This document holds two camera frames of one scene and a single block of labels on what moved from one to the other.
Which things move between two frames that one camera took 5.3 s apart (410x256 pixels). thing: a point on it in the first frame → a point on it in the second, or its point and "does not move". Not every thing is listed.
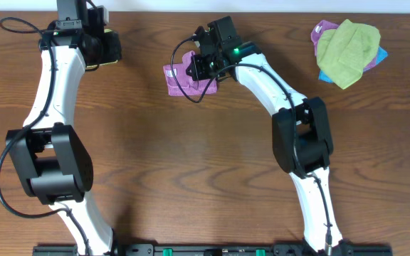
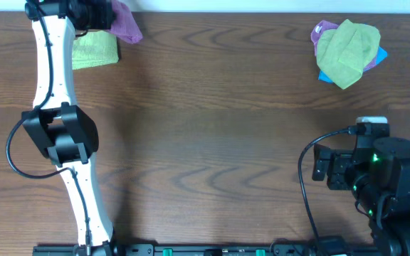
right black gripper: [198, 72] → [340, 161]
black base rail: [216, 249] does not move
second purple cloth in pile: [325, 25] does not move
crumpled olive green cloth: [344, 52] does not move
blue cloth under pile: [381, 55] does not move
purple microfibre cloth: [180, 83] → [124, 25]
